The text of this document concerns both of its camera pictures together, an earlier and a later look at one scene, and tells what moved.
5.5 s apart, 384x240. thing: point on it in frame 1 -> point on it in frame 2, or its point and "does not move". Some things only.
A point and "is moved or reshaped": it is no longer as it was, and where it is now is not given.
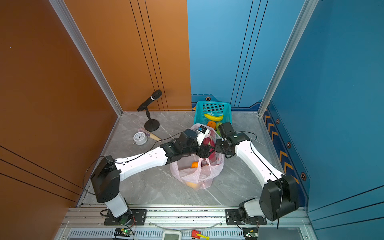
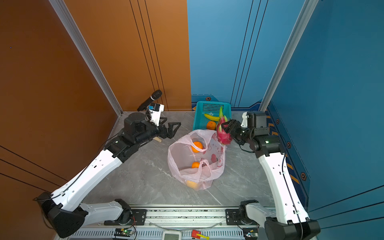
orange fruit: x=194 y=164 does not move
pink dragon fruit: x=209 y=141 is moved or reshaped
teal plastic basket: x=216 y=111 does not move
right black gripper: x=217 y=148 -> x=234 y=125
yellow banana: x=214 y=118 does not move
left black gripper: x=202 y=154 -> x=164 y=135
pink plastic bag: x=195 y=172 does not move
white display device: x=172 y=235 does not move
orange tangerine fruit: x=212 y=124 does not move
